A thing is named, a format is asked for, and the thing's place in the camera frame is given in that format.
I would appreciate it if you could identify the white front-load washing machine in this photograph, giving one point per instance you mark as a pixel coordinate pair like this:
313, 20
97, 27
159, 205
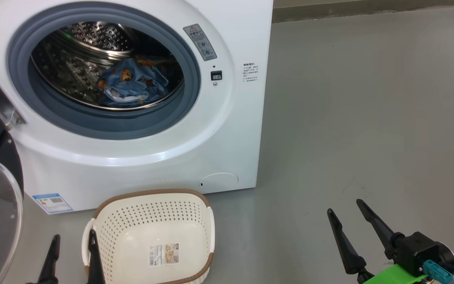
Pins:
231, 138

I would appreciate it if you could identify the black door latch socket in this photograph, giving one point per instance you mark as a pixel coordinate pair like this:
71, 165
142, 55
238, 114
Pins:
216, 75

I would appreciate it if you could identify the stainless steel washing machine drum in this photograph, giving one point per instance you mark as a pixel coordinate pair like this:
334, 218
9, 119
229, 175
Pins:
73, 59

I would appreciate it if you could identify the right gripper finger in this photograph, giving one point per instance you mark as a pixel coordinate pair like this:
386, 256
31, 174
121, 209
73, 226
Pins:
380, 232
349, 256

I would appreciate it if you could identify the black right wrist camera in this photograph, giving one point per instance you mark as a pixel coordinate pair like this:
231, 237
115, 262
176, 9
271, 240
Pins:
420, 248

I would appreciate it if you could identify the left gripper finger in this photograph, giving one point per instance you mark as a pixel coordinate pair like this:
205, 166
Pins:
51, 268
95, 268

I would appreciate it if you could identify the paper basket label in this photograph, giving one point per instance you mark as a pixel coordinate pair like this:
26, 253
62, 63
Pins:
164, 254

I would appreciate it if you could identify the blue energy label sticker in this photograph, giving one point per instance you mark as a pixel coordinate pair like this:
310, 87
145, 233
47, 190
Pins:
53, 203

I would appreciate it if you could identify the blue printed garment white lining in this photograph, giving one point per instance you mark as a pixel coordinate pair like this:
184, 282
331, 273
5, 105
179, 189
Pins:
128, 83

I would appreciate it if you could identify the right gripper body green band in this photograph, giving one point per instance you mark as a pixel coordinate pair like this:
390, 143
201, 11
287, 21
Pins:
392, 276

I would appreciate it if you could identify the round white filter cover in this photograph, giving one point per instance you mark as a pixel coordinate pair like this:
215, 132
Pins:
219, 182

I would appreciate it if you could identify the grey warning sticker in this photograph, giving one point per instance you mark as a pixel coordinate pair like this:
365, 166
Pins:
200, 41

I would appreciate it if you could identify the white perforated basket brown rim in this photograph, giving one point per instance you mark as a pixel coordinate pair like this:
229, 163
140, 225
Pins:
152, 221

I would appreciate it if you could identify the grey rubber door gasket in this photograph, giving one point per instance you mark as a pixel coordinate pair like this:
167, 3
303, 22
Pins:
105, 124

